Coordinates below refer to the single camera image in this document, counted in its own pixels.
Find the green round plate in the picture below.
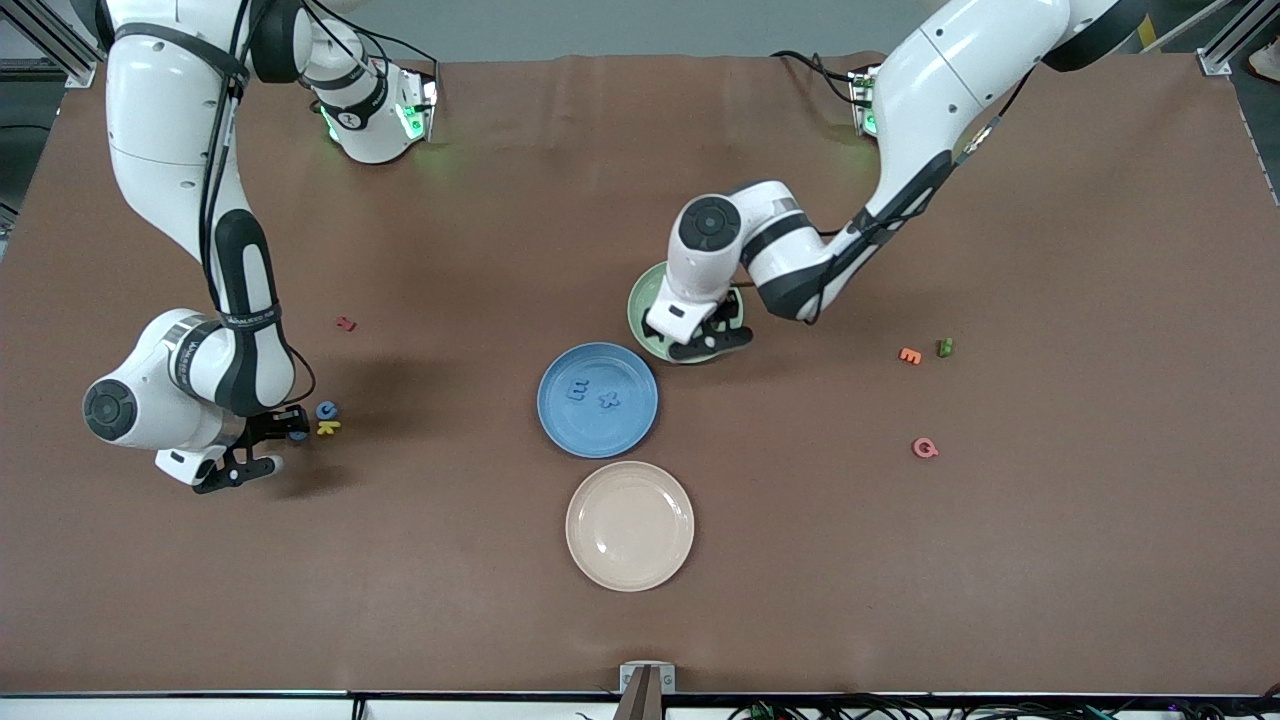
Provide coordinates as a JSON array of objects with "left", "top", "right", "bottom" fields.
[{"left": 627, "top": 262, "right": 747, "bottom": 367}]

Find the table cover sheet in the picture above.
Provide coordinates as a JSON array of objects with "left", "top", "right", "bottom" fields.
[{"left": 0, "top": 55, "right": 1280, "bottom": 696}]

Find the blue round plate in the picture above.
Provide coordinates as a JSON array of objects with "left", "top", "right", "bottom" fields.
[{"left": 537, "top": 342, "right": 660, "bottom": 460}]

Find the beige round plate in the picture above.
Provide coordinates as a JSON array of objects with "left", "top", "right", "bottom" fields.
[{"left": 565, "top": 460, "right": 696, "bottom": 593}]

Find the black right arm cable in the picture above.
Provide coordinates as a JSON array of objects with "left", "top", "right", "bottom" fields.
[{"left": 200, "top": 0, "right": 317, "bottom": 408}]

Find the black left base cable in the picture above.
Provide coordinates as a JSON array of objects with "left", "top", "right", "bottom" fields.
[{"left": 770, "top": 48, "right": 866, "bottom": 106}]

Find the black base cable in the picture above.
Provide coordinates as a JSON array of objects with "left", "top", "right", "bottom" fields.
[
  {"left": 770, "top": 48, "right": 866, "bottom": 106},
  {"left": 300, "top": 0, "right": 441, "bottom": 86}
]

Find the white table edge rail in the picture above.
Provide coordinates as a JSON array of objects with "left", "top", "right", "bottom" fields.
[{"left": 0, "top": 693, "right": 1280, "bottom": 720}]

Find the grey camera bracket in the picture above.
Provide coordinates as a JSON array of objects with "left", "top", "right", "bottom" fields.
[{"left": 618, "top": 661, "right": 677, "bottom": 720}]

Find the black right base cable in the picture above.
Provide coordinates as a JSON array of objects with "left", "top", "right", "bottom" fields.
[{"left": 300, "top": 0, "right": 441, "bottom": 86}]

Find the aluminium extrusion frame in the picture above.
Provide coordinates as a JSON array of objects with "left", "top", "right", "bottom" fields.
[
  {"left": 1140, "top": 0, "right": 1280, "bottom": 78},
  {"left": 0, "top": 0, "right": 106, "bottom": 86}
]

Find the black cable bundle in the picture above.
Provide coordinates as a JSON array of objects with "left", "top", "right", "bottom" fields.
[{"left": 725, "top": 693, "right": 1280, "bottom": 720}]

